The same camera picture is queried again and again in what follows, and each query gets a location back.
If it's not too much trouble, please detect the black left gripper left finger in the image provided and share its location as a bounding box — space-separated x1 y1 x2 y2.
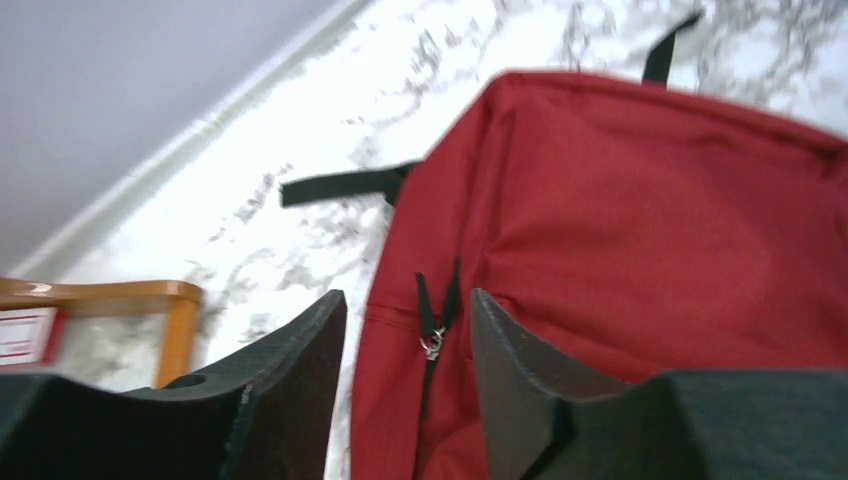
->
1 290 347 479

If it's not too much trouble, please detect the orange wooden shelf rack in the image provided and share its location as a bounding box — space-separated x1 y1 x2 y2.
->
1 277 205 388

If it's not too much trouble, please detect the red student backpack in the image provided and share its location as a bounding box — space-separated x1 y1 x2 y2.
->
281 31 847 479

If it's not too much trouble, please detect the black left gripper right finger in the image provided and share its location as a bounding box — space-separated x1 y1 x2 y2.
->
470 289 847 479

